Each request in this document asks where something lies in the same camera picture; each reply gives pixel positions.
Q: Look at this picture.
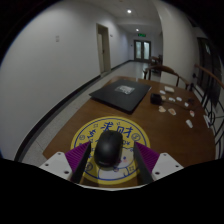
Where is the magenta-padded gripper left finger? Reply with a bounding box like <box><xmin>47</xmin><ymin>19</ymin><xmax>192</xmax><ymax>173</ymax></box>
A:
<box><xmin>39</xmin><ymin>141</ymin><xmax>93</xmax><ymax>185</ymax></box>

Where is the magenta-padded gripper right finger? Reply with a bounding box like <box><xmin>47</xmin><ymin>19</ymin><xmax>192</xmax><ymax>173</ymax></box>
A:
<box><xmin>133</xmin><ymin>141</ymin><xmax>185</xmax><ymax>186</ymax></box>

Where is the black computer mouse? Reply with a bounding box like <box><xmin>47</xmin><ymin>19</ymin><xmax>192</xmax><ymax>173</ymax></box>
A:
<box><xmin>93</xmin><ymin>129</ymin><xmax>124</xmax><ymax>169</ymax></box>

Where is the round yellow cartoon mouse pad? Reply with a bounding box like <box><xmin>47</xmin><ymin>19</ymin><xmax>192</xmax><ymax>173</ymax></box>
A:
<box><xmin>70</xmin><ymin>115</ymin><xmax>151</xmax><ymax>183</ymax></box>

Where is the small black box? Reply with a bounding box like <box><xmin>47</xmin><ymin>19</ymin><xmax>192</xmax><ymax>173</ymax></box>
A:
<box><xmin>149</xmin><ymin>93</ymin><xmax>163</xmax><ymax>106</ymax></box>

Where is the black railing with wooden handrail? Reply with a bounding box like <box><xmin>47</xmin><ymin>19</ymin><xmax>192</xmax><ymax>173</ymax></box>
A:
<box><xmin>193</xmin><ymin>63</ymin><xmax>224</xmax><ymax>159</ymax></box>

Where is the black closed laptop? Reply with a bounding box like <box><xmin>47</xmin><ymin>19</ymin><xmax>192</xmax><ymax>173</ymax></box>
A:
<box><xmin>88</xmin><ymin>78</ymin><xmax>153</xmax><ymax>115</ymax></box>

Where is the wooden armchair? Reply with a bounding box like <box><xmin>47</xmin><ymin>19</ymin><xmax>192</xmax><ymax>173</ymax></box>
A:
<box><xmin>143</xmin><ymin>64</ymin><xmax>191</xmax><ymax>91</ymax></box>

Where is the dark framed window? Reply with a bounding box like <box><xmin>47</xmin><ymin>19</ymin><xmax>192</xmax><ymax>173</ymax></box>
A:
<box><xmin>196</xmin><ymin>37</ymin><xmax>224</xmax><ymax>98</ymax></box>

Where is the glass double door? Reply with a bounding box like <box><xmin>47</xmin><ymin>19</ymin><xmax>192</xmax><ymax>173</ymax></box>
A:
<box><xmin>133</xmin><ymin>39</ymin><xmax>152</xmax><ymax>62</ymax></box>

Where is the open white door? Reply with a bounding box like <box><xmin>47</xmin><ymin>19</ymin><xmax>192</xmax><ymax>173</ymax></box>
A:
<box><xmin>96</xmin><ymin>22</ymin><xmax>112</xmax><ymax>75</ymax></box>

